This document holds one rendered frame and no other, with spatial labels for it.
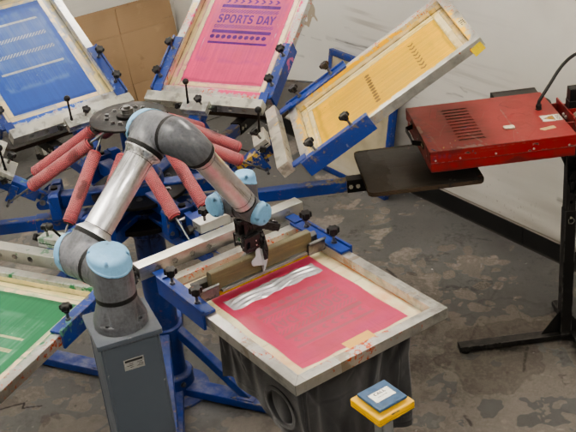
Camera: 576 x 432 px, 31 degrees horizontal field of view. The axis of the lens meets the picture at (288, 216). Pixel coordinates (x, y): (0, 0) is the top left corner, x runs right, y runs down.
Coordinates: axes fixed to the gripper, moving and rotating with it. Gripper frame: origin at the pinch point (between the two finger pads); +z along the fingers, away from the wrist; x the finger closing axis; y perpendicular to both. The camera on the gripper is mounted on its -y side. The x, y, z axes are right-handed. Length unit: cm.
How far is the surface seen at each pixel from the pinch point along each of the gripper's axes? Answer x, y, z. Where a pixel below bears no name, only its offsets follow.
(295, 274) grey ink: 7.3, -8.4, 4.6
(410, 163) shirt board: -32, -95, 7
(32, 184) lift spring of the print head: -97, 39, -10
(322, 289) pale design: 20.2, -10.2, 5.3
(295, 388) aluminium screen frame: 60, 30, 2
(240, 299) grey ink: 6.8, 13.6, 4.7
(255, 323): 21.4, 17.7, 5.0
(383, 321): 48, -12, 5
